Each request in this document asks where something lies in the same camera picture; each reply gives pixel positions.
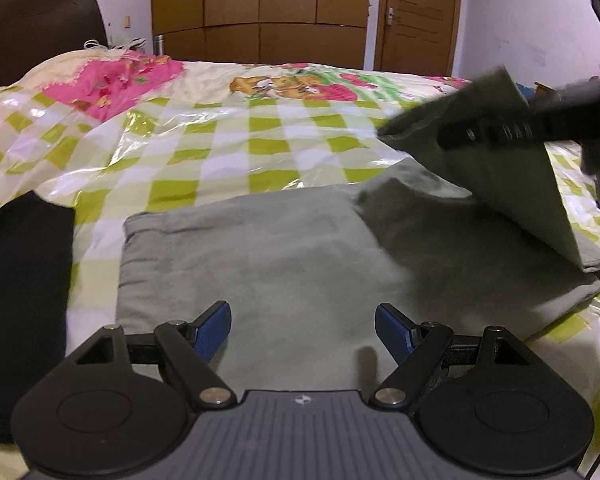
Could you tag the dark wooden headboard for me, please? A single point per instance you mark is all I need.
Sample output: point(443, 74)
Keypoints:
point(35, 30)

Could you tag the printed checkered bed blanket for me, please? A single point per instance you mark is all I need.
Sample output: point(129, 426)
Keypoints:
point(260, 125)

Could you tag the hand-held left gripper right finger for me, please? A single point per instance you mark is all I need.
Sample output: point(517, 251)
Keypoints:
point(395, 330)

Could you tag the metal cup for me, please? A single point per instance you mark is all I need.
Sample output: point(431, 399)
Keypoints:
point(159, 45)

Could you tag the brown wooden wardrobe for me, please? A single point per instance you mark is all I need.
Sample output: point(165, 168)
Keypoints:
point(260, 10)

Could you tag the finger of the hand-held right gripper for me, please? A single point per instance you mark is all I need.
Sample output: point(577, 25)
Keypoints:
point(485, 130)

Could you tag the grey-green pants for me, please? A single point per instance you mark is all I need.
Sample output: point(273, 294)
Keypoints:
point(290, 260)

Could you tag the black cloth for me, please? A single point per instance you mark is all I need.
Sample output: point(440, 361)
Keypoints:
point(25, 300)

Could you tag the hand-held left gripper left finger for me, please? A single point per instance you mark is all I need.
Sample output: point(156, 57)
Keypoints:
point(210, 330)

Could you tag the brown wooden door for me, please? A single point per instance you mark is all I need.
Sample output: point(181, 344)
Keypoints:
point(420, 15)

